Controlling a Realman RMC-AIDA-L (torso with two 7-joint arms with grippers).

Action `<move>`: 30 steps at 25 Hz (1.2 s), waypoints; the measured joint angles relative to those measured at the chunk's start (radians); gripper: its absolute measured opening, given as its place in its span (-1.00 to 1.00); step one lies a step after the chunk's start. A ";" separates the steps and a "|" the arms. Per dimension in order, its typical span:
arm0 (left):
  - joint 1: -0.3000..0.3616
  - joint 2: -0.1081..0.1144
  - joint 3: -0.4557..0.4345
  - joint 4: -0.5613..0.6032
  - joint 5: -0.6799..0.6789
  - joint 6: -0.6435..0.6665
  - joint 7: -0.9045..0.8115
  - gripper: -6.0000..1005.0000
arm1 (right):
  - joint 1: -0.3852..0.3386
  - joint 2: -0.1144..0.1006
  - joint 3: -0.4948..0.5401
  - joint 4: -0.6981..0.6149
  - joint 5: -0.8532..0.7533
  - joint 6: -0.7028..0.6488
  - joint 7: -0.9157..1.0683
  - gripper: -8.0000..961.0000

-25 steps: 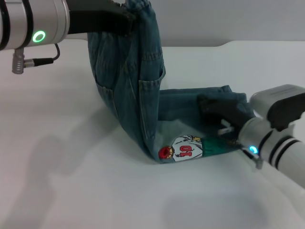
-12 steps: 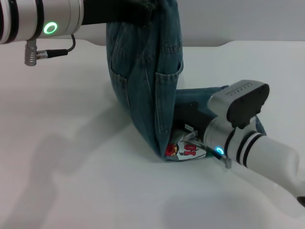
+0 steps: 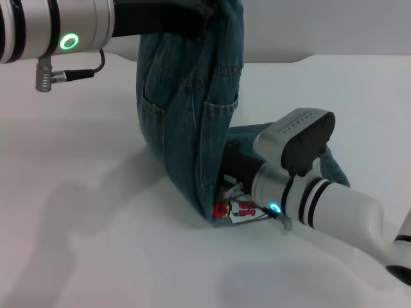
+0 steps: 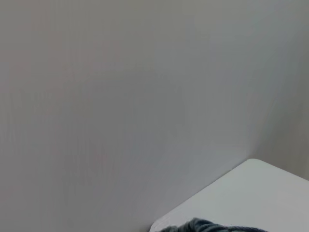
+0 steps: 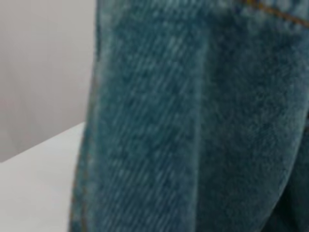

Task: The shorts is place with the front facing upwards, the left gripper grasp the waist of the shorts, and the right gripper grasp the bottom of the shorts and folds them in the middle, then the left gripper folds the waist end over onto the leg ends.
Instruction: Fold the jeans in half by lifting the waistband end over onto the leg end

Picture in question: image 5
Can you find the blue denim shorts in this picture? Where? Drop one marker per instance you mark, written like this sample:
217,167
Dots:
193,120

